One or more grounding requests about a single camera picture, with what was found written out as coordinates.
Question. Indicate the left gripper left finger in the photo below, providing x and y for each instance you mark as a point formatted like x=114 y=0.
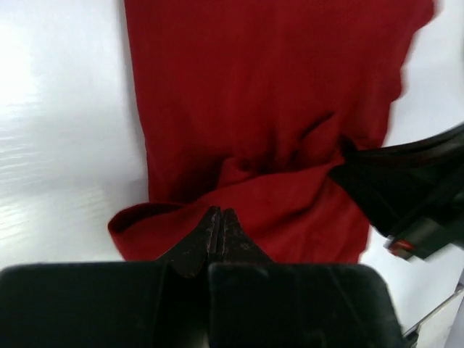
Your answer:
x=192 y=252

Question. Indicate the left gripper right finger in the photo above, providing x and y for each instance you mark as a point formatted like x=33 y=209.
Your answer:
x=236 y=244

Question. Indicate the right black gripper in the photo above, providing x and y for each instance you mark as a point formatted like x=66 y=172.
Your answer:
x=411 y=192

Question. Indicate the red t shirt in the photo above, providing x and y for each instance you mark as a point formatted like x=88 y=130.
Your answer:
x=247 y=104

